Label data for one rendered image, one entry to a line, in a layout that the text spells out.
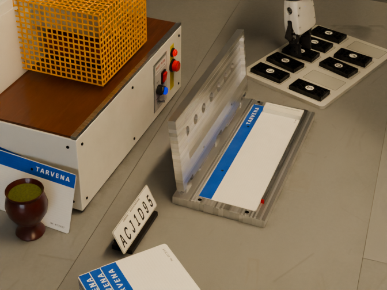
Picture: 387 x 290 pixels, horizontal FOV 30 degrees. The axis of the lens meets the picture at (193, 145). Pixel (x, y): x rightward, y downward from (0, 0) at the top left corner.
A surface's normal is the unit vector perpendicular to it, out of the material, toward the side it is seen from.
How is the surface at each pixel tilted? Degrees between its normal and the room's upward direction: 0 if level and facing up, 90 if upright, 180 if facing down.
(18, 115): 0
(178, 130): 83
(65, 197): 69
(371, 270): 0
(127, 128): 90
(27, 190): 0
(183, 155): 83
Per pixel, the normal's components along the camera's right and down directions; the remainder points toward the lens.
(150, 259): 0.02, -0.81
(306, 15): 0.79, 0.18
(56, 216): -0.39, 0.20
